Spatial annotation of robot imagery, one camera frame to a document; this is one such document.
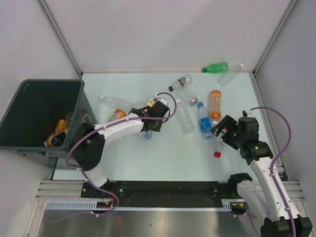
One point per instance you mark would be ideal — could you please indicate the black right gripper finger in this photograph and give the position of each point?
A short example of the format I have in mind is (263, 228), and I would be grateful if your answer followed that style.
(229, 138)
(225, 127)

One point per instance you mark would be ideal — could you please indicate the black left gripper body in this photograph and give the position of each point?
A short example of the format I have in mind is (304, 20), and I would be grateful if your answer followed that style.
(156, 128)

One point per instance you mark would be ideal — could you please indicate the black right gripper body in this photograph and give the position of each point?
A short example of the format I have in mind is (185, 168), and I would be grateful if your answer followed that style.
(239, 138)

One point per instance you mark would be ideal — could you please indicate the clear Nongfu bottle red label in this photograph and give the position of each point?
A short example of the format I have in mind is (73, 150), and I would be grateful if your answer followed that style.
(217, 145)

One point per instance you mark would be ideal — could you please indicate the crushed clear bottle blue cap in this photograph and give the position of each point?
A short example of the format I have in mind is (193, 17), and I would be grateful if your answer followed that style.
(148, 135)

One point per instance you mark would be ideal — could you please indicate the orange label bottle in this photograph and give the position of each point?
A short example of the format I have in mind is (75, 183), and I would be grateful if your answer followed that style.
(118, 114)
(215, 98)

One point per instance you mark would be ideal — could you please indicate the orange juice bottle gold cap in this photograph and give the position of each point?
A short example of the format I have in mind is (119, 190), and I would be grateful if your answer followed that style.
(60, 125)

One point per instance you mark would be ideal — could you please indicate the yellow tea bottle blue label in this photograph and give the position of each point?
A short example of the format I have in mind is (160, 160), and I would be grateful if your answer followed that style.
(56, 139)

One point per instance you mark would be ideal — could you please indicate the clear bottle dark green label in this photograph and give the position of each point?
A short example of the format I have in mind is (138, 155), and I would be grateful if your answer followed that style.
(137, 105)

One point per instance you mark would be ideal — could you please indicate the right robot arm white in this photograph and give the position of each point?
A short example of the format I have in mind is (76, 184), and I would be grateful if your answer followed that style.
(272, 206)

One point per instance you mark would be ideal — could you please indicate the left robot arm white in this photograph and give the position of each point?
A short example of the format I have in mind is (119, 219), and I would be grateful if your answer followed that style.
(88, 143)

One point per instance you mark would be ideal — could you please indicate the dark green plastic bin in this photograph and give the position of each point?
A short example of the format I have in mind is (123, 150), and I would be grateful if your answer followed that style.
(34, 112)

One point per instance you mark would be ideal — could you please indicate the clear bottle blue label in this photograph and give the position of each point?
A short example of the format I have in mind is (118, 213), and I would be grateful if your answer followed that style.
(204, 121)

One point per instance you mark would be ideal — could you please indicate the tall clear bottle white cap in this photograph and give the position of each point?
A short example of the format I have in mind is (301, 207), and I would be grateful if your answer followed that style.
(183, 118)

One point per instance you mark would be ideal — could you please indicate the clear bottle silver cap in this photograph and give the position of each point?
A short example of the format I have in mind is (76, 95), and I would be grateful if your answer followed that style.
(187, 96)

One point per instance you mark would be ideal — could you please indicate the clear bottle black cap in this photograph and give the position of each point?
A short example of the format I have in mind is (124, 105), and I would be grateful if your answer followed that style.
(181, 83)

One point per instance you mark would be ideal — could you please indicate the clear bottle white cap back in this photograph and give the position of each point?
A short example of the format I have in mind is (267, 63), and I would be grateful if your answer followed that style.
(229, 76)

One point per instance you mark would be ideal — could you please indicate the green bottle at back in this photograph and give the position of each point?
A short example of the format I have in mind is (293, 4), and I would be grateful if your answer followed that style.
(216, 68)

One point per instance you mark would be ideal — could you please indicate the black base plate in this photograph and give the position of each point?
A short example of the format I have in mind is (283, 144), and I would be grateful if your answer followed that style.
(170, 194)

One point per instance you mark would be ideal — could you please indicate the white cable duct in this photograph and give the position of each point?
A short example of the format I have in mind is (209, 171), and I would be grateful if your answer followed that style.
(87, 204)

